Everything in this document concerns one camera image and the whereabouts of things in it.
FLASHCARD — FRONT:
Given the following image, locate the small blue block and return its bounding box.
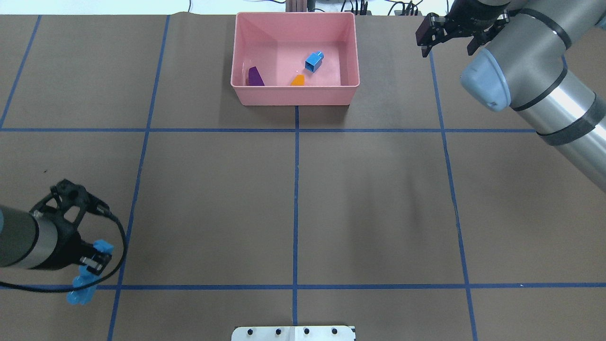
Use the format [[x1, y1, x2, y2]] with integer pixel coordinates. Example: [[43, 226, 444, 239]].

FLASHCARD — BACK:
[[304, 51, 324, 73]]

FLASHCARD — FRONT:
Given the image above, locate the long blue block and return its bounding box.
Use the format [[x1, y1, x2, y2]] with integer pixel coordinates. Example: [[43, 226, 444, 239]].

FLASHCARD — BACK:
[[66, 240, 114, 305]]

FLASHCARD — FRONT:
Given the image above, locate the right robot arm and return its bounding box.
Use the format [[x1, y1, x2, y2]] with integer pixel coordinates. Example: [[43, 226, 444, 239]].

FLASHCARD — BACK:
[[415, 0, 606, 190]]

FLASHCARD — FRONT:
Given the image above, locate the orange block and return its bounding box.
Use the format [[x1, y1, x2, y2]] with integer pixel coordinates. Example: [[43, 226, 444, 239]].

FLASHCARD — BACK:
[[290, 74, 305, 86]]

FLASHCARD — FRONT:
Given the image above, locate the purple block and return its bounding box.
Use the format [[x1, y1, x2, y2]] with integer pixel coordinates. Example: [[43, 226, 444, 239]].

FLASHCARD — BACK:
[[247, 66, 265, 86]]

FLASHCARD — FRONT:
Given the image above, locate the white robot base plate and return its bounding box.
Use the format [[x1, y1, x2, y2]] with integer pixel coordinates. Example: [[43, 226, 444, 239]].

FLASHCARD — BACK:
[[230, 325, 356, 341]]

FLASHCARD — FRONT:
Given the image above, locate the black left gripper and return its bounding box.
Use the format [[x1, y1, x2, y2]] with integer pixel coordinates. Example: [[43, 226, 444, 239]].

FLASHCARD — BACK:
[[30, 179, 114, 276]]

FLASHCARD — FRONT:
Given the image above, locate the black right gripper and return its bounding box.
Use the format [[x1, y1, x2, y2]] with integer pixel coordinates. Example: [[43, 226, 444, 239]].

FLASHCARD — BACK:
[[416, 0, 509, 58]]

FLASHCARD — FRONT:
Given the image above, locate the pink plastic box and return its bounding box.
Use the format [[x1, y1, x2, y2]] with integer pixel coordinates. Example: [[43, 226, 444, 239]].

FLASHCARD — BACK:
[[230, 12, 361, 106]]

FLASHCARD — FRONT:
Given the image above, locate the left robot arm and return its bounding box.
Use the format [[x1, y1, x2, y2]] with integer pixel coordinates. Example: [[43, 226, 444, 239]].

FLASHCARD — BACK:
[[0, 179, 117, 275]]

